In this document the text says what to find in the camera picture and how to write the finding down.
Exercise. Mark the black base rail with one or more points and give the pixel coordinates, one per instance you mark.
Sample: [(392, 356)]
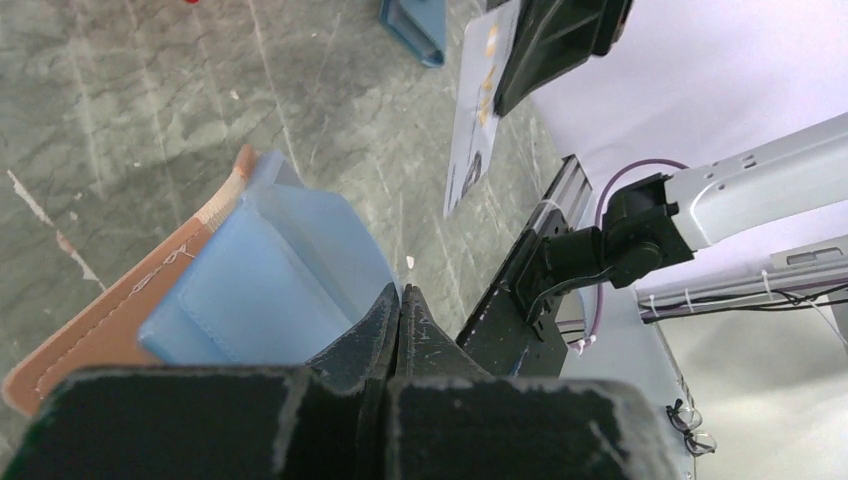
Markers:
[(513, 330)]

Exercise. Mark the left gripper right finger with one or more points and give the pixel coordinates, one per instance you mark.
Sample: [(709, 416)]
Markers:
[(447, 420)]

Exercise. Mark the brown card holder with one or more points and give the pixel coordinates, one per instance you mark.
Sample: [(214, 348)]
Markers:
[(267, 272)]

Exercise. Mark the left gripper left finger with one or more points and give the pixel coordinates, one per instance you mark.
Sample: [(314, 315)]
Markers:
[(325, 419)]

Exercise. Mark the white printed credit card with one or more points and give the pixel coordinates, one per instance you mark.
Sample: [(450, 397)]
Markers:
[(486, 48)]

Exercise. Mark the aluminium frame rail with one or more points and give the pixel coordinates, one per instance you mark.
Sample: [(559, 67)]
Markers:
[(568, 194)]

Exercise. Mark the blue card holder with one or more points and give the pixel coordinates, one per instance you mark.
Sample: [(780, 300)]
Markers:
[(419, 25)]

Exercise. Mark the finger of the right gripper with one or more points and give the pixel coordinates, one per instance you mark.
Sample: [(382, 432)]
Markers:
[(554, 37)]

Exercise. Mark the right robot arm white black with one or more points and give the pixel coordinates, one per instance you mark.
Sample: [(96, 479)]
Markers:
[(750, 95)]

